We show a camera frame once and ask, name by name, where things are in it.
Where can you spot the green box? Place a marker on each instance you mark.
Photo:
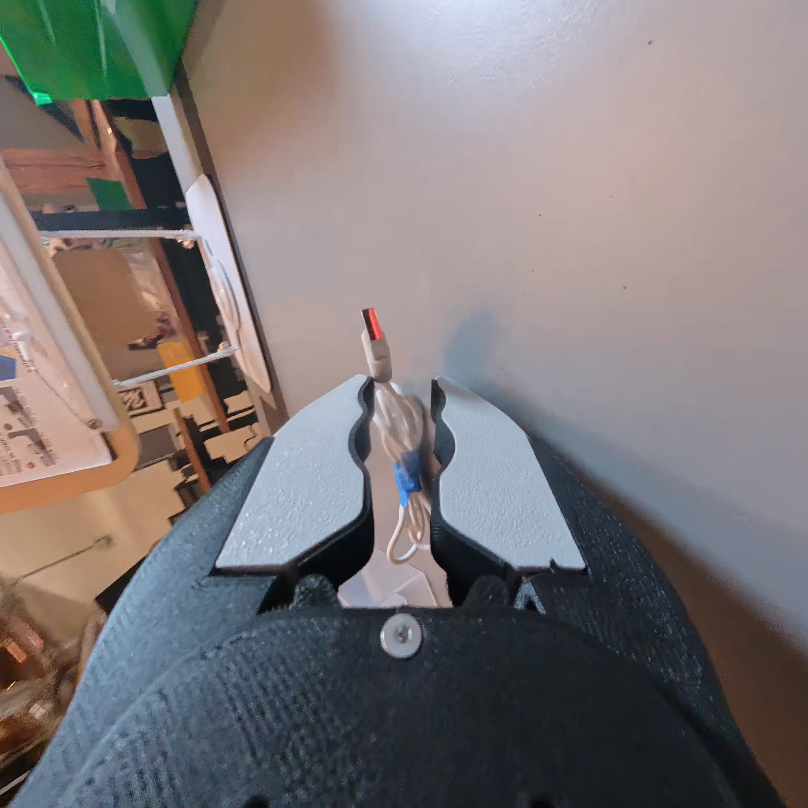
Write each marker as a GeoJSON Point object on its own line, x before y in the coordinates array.
{"type": "Point", "coordinates": [94, 44]}

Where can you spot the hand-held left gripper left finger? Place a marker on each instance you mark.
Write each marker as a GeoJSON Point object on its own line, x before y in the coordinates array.
{"type": "Point", "coordinates": [303, 492]}

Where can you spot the yellow box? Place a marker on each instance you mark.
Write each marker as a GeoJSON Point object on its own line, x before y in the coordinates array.
{"type": "Point", "coordinates": [183, 372]}

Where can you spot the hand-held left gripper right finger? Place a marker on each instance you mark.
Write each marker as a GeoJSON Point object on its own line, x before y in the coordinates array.
{"type": "Point", "coordinates": [498, 492]}

